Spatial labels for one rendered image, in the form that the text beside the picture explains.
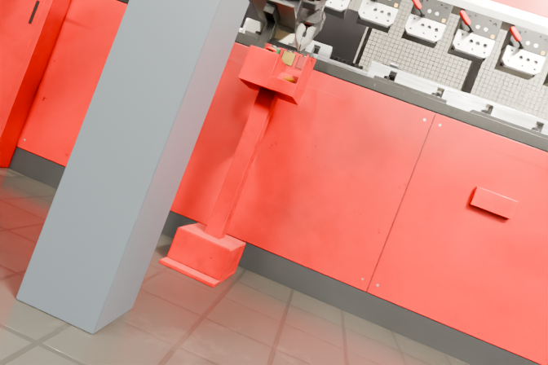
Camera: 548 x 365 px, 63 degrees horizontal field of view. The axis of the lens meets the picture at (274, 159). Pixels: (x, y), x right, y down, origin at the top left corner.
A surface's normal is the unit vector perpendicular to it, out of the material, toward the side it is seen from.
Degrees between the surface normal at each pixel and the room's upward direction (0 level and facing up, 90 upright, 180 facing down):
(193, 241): 90
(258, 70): 90
